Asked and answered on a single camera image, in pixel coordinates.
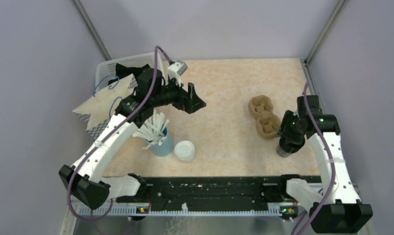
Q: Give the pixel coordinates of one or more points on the brown pulp cup carrier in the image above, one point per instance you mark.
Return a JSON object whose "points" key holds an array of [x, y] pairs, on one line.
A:
{"points": [[267, 123]]}

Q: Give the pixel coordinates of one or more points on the black cloth in basket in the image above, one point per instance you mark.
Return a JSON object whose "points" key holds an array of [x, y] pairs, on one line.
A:
{"points": [[122, 71]]}

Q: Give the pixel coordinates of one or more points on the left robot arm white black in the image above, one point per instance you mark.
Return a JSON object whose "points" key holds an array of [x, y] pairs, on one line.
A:
{"points": [[84, 179]]}

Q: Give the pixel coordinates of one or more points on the stack of white lids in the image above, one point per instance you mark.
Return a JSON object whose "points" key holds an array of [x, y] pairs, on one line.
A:
{"points": [[185, 151]]}

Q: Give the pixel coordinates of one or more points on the blue straw holder cup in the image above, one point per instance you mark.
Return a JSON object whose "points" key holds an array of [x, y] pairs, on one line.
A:
{"points": [[166, 146]]}

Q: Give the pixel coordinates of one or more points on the white plastic basket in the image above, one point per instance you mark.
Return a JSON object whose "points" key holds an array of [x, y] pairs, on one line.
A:
{"points": [[106, 71]]}

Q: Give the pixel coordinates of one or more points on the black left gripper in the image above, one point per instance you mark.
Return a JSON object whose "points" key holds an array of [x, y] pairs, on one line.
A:
{"points": [[184, 97]]}

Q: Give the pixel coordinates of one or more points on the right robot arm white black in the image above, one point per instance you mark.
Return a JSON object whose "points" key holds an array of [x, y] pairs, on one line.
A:
{"points": [[337, 209]]}

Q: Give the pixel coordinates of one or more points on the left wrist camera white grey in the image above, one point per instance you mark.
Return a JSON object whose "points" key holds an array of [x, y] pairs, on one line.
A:
{"points": [[175, 70]]}

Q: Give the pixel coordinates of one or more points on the patterned paper gift bag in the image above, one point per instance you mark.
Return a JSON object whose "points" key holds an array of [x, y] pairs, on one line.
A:
{"points": [[97, 110]]}

